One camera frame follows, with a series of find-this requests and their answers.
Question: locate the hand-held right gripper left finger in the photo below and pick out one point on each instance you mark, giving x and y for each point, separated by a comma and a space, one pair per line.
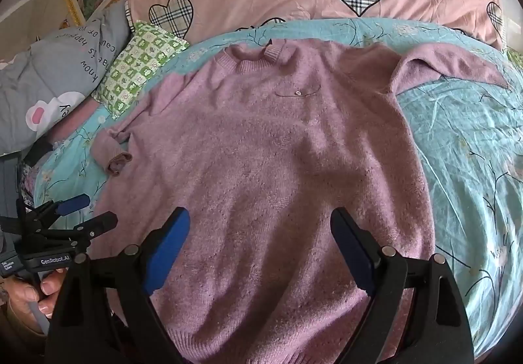
165, 253

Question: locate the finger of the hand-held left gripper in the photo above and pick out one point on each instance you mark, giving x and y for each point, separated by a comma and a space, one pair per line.
100, 224
73, 203

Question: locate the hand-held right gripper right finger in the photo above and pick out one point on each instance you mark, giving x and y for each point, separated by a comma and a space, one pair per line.
356, 255

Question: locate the pink knit sweater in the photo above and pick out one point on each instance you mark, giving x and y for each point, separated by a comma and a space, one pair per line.
265, 151

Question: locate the person's left hand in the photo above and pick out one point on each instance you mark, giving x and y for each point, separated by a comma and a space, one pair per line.
43, 288

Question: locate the grey printed pillow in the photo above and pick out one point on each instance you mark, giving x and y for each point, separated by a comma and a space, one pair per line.
53, 69

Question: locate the green checkered pillow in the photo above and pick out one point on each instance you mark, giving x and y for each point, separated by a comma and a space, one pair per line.
139, 65

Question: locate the teal floral bed sheet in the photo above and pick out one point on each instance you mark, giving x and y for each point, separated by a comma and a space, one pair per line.
461, 135

